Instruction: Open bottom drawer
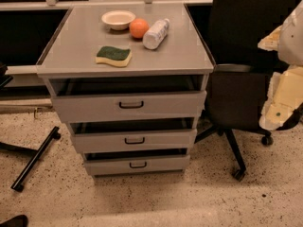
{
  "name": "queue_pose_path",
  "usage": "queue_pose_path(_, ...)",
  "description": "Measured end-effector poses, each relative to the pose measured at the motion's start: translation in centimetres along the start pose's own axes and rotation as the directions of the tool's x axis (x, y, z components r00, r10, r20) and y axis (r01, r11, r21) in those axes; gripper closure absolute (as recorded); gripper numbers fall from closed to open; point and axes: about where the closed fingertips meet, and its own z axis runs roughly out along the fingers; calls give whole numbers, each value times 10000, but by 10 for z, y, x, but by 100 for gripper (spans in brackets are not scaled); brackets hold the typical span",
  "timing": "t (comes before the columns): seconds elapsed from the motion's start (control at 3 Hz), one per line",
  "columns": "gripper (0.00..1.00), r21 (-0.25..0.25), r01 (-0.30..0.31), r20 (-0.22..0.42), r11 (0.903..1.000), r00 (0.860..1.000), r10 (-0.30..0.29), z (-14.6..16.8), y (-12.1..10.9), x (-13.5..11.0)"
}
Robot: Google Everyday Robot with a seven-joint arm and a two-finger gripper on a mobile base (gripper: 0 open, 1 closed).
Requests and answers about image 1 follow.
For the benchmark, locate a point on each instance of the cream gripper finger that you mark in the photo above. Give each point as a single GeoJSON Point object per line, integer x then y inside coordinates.
{"type": "Point", "coordinates": [270, 42]}

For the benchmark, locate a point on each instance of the grey bottom drawer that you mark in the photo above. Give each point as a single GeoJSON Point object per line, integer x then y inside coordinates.
{"type": "Point", "coordinates": [132, 162]}

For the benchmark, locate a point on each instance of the grey drawer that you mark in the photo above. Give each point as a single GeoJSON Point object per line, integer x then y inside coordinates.
{"type": "Point", "coordinates": [132, 135]}
{"type": "Point", "coordinates": [113, 99]}
{"type": "Point", "coordinates": [132, 162]}

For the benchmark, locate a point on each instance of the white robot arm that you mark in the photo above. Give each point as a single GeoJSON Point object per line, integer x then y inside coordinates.
{"type": "Point", "coordinates": [290, 46]}

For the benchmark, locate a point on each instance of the grey middle drawer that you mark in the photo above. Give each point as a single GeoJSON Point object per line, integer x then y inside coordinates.
{"type": "Point", "coordinates": [132, 135]}

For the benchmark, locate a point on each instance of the grey drawer cabinet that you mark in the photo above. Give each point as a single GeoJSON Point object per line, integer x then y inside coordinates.
{"type": "Point", "coordinates": [128, 109]}

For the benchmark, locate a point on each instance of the grey top drawer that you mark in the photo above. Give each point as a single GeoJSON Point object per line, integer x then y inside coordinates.
{"type": "Point", "coordinates": [113, 99]}

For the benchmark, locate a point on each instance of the black office chair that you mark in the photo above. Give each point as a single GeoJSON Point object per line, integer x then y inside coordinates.
{"type": "Point", "coordinates": [237, 88]}

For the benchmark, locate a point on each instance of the white plastic bottle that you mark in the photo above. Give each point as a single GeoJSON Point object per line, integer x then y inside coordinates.
{"type": "Point", "coordinates": [156, 34]}

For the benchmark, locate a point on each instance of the orange fruit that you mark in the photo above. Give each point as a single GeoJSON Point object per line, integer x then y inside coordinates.
{"type": "Point", "coordinates": [138, 27]}

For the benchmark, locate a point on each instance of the cream bowl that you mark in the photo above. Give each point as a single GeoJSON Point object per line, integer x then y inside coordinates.
{"type": "Point", "coordinates": [117, 19]}

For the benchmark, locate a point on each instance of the green yellow sponge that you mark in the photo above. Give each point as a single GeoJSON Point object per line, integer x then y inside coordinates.
{"type": "Point", "coordinates": [114, 56]}

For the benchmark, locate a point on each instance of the black table leg base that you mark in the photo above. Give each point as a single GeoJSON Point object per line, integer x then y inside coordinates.
{"type": "Point", "coordinates": [35, 155]}

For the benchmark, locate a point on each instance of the black object bottom left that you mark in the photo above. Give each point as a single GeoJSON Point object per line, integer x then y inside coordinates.
{"type": "Point", "coordinates": [18, 221]}

